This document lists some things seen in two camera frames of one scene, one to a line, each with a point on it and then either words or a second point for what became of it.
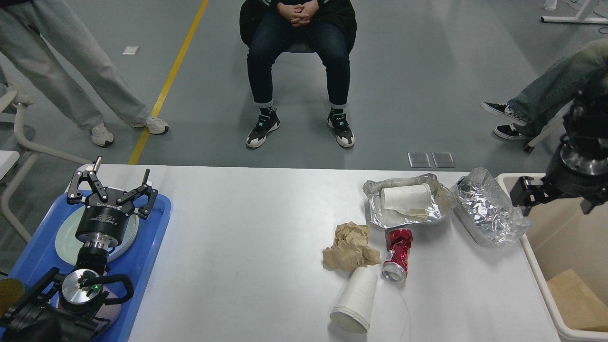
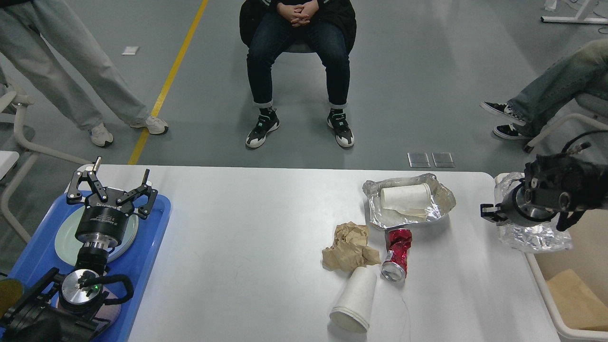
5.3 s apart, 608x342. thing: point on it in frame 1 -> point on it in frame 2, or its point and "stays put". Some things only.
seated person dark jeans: [269, 28] stays put
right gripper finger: [587, 204] -> [564, 222]
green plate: [68, 246] stays put
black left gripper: [104, 224] stays put
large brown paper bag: [579, 307] stays put
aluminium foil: [490, 214] -> [521, 233]
